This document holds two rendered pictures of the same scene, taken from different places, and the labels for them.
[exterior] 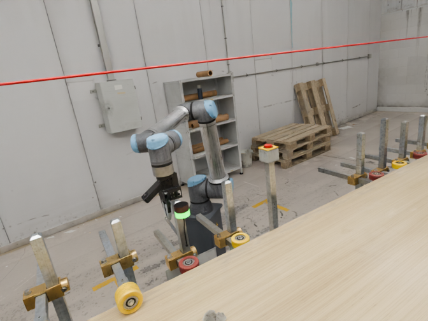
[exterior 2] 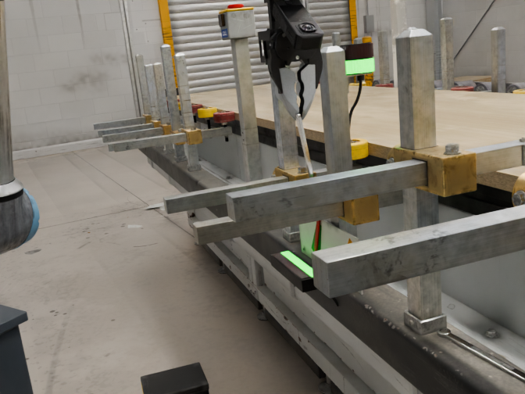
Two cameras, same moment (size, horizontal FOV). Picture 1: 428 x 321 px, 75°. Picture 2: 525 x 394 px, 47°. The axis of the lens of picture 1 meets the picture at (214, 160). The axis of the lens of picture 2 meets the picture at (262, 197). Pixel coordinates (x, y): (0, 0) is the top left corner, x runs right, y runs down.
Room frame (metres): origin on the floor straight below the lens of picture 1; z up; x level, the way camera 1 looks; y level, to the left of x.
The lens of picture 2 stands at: (1.03, 1.23, 1.12)
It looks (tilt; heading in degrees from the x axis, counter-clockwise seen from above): 14 degrees down; 280
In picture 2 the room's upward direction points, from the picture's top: 6 degrees counter-clockwise
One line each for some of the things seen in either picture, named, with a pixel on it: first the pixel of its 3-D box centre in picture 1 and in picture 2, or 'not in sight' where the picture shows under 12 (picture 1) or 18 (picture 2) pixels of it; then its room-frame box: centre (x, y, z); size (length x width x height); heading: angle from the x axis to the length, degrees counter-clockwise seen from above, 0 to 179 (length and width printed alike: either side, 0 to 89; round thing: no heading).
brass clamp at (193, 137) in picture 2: (357, 178); (191, 135); (1.66, -0.90, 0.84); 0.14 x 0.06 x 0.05; 118
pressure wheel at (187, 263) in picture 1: (190, 272); not in sight; (0.94, 0.15, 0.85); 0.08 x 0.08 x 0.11
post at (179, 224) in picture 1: (185, 249); (341, 183); (1.07, 0.18, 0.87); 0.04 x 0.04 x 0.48; 28
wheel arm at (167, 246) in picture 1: (172, 252); (319, 210); (1.11, 0.24, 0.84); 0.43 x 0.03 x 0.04; 28
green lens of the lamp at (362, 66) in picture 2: (182, 212); (356, 66); (1.03, 0.16, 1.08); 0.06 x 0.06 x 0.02
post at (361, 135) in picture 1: (360, 168); (187, 119); (1.67, -0.92, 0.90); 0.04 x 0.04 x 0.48; 28
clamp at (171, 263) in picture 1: (181, 257); (348, 200); (1.06, 0.20, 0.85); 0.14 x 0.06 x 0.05; 118
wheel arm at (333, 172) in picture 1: (346, 176); (173, 139); (1.71, -0.85, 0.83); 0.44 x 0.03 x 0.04; 28
